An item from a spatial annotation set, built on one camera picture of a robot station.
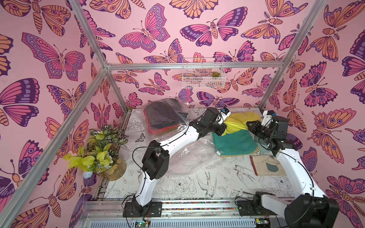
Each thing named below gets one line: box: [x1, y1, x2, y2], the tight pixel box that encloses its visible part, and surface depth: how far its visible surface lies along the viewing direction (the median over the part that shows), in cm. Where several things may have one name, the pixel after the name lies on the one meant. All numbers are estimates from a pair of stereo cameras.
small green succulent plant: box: [211, 71, 221, 77], surface depth 95 cm
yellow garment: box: [221, 111, 262, 136], surface depth 80 cm
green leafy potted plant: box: [62, 124, 128, 181], surface depth 76 cm
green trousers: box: [212, 129, 259, 156], surface depth 93 cm
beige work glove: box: [249, 154, 287, 177], surface depth 89 cm
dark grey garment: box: [146, 97, 189, 129], surface depth 106 cm
